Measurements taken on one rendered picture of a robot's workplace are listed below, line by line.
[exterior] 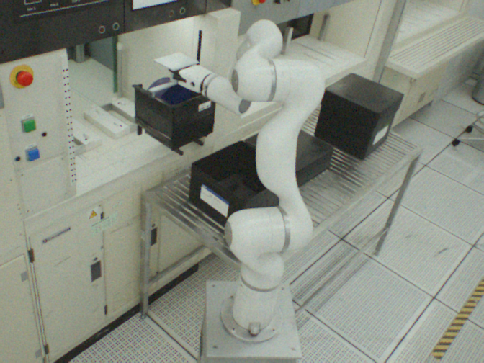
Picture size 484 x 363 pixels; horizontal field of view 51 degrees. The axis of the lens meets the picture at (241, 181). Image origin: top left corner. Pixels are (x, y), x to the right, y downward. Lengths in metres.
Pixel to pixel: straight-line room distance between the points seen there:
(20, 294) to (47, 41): 0.89
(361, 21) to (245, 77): 2.07
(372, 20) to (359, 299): 1.57
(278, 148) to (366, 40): 2.04
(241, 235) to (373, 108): 1.21
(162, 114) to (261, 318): 0.76
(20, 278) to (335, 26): 2.30
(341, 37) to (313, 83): 2.06
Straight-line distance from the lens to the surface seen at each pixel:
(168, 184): 2.05
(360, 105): 2.32
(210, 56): 1.91
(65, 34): 1.52
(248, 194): 2.03
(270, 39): 1.28
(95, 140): 2.03
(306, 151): 2.18
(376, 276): 2.98
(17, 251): 1.82
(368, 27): 3.19
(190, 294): 2.64
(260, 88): 1.19
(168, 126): 1.78
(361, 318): 2.75
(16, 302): 1.97
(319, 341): 2.59
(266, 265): 1.39
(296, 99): 1.23
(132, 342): 2.47
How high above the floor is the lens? 2.02
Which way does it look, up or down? 37 degrees down
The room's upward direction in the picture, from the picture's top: 10 degrees clockwise
